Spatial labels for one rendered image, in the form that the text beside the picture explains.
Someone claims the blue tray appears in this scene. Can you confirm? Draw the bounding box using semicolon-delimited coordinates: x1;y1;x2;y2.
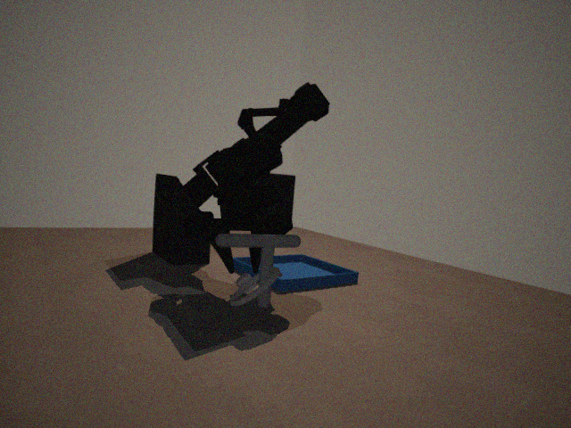
233;254;359;292

